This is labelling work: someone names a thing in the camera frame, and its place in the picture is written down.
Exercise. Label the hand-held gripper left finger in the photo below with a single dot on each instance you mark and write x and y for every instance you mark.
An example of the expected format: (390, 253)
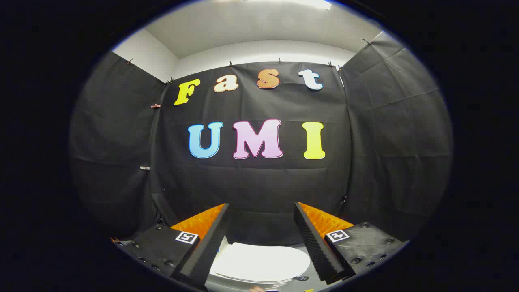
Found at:
(204, 249)

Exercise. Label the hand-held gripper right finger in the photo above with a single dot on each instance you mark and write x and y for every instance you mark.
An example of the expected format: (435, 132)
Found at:
(314, 247)

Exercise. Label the white toilet lid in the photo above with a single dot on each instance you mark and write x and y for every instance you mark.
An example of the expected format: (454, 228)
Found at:
(263, 261)

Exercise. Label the white toilet bowl with seat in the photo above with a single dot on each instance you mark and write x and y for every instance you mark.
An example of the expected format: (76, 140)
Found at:
(227, 284)

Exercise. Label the black backdrop cloth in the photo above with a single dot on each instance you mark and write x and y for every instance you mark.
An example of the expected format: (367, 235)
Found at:
(259, 182)

